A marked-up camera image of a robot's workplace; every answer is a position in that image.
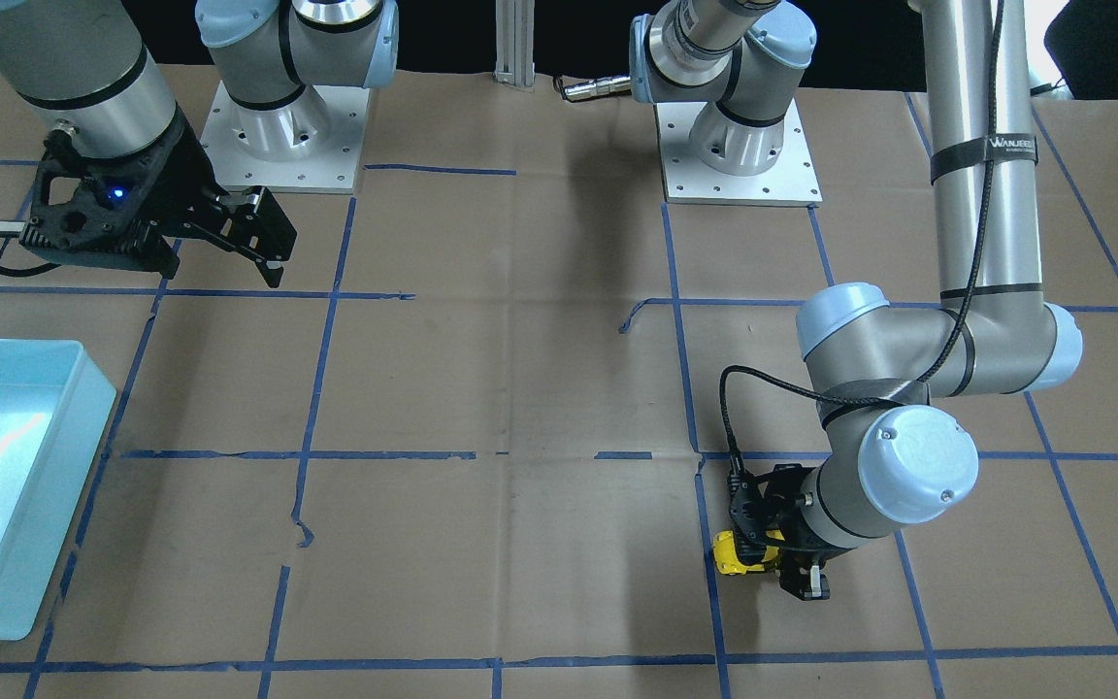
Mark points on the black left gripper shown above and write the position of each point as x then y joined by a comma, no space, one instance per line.
796,568

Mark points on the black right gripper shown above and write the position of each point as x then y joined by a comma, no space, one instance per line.
185,167

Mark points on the yellow toy beetle car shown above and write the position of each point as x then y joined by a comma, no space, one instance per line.
733,558

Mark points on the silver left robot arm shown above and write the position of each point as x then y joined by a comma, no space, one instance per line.
876,367

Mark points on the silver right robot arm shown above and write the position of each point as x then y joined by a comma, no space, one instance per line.
117,77

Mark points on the brown paper table cover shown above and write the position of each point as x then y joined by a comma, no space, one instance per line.
471,447

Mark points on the light blue plastic bin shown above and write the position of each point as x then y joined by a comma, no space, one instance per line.
54,406

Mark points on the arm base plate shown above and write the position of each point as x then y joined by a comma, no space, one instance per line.
708,159
311,146

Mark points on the aluminium frame post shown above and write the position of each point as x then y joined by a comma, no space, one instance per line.
514,23

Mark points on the silver cable connector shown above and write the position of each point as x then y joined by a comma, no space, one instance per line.
585,91

